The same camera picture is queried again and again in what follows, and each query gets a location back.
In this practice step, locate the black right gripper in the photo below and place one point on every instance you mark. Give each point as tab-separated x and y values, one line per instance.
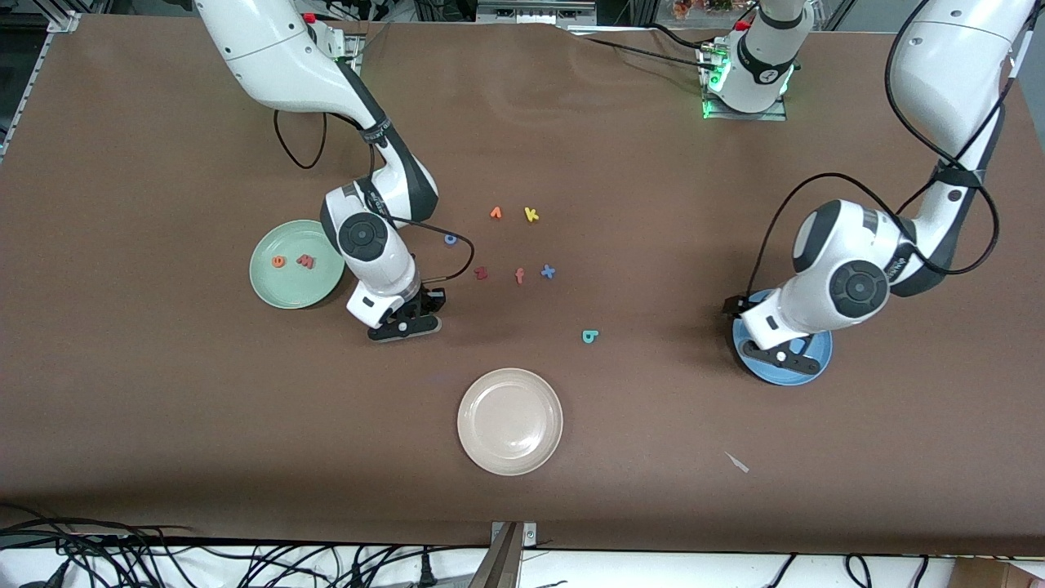
428	301

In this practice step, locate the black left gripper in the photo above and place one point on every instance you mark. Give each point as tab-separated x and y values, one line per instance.
737	305

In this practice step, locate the pink foam letter w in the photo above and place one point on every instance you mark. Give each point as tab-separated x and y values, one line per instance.
305	261

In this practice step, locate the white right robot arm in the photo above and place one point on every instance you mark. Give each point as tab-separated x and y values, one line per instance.
269	57

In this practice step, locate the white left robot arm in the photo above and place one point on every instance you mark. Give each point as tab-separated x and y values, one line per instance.
955	73

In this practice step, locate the blue plastic plate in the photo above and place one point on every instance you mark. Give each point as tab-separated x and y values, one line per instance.
755	369

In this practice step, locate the small grey tape scrap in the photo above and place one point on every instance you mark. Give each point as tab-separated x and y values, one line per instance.
738	463

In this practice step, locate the light green plastic plate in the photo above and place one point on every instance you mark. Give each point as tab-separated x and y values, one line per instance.
286	286

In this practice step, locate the beige plastic plate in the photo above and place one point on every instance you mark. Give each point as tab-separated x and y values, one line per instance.
510	420

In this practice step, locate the brown cardboard box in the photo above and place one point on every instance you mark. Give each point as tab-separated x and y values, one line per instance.
1004	576

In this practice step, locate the grey metal box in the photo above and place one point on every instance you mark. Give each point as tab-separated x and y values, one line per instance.
535	10

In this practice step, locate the orange flower decoration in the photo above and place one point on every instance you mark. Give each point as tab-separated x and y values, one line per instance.
694	8

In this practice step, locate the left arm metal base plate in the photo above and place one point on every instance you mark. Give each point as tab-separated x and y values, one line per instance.
743	117

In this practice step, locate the grey metal clamp bracket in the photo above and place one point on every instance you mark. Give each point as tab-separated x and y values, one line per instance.
502	563

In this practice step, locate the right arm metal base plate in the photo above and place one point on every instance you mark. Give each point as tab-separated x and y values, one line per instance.
356	49

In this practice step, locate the aluminium frame rail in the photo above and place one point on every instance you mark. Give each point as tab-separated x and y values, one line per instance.
65	20

